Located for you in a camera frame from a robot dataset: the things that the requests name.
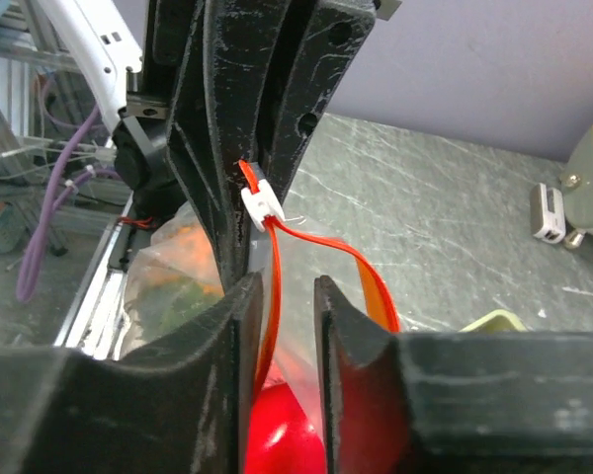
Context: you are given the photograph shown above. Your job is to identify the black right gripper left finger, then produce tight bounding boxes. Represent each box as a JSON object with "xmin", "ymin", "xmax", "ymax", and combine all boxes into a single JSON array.
[{"xmin": 0, "ymin": 273, "xmax": 264, "ymax": 473}]

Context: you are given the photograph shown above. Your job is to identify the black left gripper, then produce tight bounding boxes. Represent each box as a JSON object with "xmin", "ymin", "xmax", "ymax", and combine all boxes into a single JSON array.
[{"xmin": 113, "ymin": 0, "xmax": 290, "ymax": 289}]

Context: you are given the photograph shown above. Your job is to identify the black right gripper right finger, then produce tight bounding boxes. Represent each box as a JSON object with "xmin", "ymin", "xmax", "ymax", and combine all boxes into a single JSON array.
[{"xmin": 314, "ymin": 276, "xmax": 593, "ymax": 473}]

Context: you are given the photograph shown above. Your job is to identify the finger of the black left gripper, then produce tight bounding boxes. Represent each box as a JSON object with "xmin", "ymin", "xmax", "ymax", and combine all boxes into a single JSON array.
[{"xmin": 257, "ymin": 1, "xmax": 376, "ymax": 201}]

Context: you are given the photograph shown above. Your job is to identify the red yellow toy mango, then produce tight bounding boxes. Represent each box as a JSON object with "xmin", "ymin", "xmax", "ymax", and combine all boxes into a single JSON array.
[{"xmin": 244, "ymin": 383, "xmax": 326, "ymax": 474}]

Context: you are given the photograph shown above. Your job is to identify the orange toy pineapple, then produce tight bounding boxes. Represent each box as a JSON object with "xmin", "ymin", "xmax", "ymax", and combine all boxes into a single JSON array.
[{"xmin": 127, "ymin": 223, "xmax": 223, "ymax": 343}]

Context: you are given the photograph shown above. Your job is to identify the clear zip bag orange zipper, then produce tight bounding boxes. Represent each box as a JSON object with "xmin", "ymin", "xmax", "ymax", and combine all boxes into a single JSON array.
[{"xmin": 126, "ymin": 158, "xmax": 401, "ymax": 474}]

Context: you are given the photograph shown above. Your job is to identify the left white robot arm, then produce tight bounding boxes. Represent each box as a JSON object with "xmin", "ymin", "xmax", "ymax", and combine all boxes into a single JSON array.
[{"xmin": 41, "ymin": 1, "xmax": 377, "ymax": 288}]

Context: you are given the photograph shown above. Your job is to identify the pale green plastic basket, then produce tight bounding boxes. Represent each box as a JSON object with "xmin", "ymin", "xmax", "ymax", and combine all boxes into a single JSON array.
[{"xmin": 462, "ymin": 309, "xmax": 527, "ymax": 333}]

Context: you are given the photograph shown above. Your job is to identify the beige drum orange yellow face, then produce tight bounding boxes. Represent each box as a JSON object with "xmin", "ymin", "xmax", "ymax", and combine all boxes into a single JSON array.
[{"xmin": 560, "ymin": 124, "xmax": 593, "ymax": 250}]

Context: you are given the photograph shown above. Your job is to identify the aluminium rail frame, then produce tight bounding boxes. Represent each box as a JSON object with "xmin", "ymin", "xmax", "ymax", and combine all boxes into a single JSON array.
[{"xmin": 52, "ymin": 200, "xmax": 136, "ymax": 359}]

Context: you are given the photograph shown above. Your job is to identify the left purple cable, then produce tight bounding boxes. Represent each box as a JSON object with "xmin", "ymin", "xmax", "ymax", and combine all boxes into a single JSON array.
[{"xmin": 15, "ymin": 103, "xmax": 125, "ymax": 303}]

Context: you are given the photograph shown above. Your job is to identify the small white bracket block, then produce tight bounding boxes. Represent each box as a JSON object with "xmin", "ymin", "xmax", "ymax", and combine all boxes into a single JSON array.
[{"xmin": 530, "ymin": 183, "xmax": 566, "ymax": 245}]

